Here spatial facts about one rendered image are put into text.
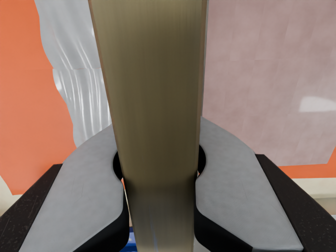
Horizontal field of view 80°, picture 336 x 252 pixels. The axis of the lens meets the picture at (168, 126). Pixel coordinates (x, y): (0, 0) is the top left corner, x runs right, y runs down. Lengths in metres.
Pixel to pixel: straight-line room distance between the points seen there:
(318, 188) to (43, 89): 0.46
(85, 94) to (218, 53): 0.17
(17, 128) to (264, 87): 0.33
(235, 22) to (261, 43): 0.04
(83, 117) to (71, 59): 0.07
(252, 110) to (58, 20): 0.25
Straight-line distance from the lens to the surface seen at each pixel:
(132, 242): 0.40
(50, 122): 0.31
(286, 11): 0.28
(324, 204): 0.47
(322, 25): 0.30
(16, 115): 0.33
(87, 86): 0.27
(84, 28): 0.25
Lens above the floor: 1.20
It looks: 59 degrees down
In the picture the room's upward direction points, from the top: 176 degrees clockwise
